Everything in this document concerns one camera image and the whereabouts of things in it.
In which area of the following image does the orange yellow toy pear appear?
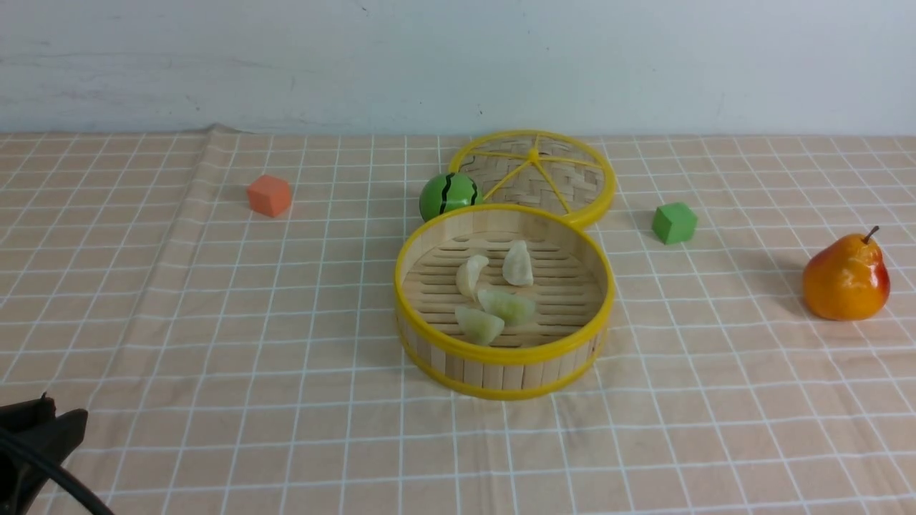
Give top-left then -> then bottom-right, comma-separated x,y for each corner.
802,225 -> 891,320

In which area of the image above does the pale dumpling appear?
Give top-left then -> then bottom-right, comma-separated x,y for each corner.
454,305 -> 506,346
477,289 -> 537,326
502,239 -> 534,287
455,255 -> 489,301

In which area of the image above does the bamboo steamer tray yellow rim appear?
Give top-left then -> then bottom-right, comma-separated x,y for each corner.
394,203 -> 615,401

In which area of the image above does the green watermelon toy ball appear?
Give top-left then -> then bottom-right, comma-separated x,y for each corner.
419,172 -> 483,222

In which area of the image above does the bamboo steamer lid yellow rim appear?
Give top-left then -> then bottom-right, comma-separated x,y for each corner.
447,129 -> 618,228

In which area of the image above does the green foam cube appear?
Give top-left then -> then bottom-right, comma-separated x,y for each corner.
651,202 -> 699,245

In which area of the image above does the orange foam cube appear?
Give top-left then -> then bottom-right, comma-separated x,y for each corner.
246,174 -> 293,217

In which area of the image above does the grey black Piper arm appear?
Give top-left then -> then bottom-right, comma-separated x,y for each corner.
1,393 -> 89,514

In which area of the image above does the checkered beige tablecloth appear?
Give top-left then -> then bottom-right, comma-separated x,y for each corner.
1,127 -> 915,514

